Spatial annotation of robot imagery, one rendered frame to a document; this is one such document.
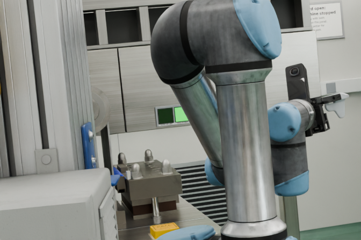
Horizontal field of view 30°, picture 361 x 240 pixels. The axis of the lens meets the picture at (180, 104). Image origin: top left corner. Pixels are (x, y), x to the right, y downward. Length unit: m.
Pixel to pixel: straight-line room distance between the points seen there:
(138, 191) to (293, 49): 0.86
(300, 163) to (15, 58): 0.73
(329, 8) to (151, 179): 3.35
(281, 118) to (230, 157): 0.25
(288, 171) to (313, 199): 3.77
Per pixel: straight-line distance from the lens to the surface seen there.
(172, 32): 1.15
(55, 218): 0.67
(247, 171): 1.14
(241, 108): 1.13
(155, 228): 1.84
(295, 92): 1.56
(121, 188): 2.06
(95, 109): 2.00
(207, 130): 1.33
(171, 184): 2.04
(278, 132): 1.38
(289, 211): 2.74
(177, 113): 2.39
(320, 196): 5.19
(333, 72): 5.17
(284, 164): 1.40
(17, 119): 0.87
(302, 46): 2.54
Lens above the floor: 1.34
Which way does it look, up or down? 3 degrees down
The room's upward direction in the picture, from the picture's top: 6 degrees counter-clockwise
